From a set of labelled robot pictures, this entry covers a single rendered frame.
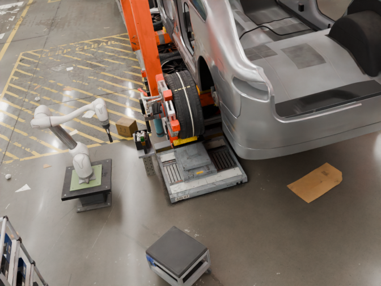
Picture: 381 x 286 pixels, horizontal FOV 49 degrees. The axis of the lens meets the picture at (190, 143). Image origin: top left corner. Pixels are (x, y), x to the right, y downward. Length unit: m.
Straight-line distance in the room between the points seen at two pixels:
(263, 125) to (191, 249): 1.15
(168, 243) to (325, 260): 1.34
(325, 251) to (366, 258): 0.33
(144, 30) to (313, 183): 2.27
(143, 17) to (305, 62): 1.65
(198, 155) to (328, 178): 1.37
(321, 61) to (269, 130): 1.38
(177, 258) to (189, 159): 1.37
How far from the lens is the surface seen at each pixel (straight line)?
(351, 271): 3.78
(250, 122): 3.20
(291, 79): 4.17
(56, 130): 4.29
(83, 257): 4.14
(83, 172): 4.33
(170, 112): 3.86
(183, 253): 3.45
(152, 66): 4.34
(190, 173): 4.35
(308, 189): 4.35
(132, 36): 6.26
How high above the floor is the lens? 3.04
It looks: 37 degrees down
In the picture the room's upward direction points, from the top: 10 degrees counter-clockwise
